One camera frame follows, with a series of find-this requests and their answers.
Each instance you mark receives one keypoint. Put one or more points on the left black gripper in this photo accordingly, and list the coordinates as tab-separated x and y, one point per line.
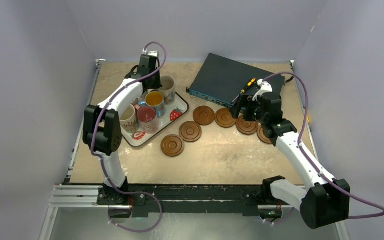
158	84

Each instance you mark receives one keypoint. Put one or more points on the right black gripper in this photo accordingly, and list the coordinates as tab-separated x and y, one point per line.
240	108

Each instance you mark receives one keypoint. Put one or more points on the wooden coaster two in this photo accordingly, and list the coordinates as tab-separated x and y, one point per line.
224	118

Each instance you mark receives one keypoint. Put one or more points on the wooden coaster three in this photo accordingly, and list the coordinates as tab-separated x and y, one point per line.
246	127

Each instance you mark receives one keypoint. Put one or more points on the cream white mug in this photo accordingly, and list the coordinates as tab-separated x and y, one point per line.
167	89

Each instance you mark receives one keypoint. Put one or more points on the wooden coaster one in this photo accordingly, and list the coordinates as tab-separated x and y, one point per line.
203	115

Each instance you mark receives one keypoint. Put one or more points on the wooden coaster four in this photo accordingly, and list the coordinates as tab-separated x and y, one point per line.
262	137

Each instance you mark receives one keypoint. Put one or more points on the wooden coaster five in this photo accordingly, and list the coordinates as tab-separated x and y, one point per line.
190	131

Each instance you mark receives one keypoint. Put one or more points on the wooden coaster six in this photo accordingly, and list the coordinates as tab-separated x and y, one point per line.
172	145

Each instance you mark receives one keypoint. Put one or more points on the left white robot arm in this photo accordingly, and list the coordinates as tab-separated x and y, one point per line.
102	131

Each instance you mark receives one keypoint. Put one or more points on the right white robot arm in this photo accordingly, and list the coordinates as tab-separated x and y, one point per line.
324	200

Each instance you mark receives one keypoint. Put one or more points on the yellow black screwdriver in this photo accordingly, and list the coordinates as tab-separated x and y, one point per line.
247	86

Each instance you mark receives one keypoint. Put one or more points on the blue mug orange inside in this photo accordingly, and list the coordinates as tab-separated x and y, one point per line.
155	100

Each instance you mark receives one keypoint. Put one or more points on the pink inside dark mug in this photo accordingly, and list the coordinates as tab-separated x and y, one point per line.
147	118

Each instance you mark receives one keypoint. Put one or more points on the white strawberry tray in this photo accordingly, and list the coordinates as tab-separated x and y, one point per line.
142	136

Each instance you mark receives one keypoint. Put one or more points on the beige cream mug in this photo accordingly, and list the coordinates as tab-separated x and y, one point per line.
128	119

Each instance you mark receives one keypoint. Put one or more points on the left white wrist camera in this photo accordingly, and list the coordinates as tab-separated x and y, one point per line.
149	55

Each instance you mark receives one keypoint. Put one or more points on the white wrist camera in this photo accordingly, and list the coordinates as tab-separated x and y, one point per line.
149	55
263	87

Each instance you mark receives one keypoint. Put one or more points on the dark blue network switch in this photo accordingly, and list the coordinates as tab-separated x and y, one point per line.
220	79

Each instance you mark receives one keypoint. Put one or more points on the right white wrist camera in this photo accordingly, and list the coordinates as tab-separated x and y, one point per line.
263	87

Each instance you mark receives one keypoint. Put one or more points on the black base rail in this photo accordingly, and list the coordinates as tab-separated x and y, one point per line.
143	199

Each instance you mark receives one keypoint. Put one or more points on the aluminium frame rail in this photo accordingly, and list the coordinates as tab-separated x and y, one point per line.
78	196

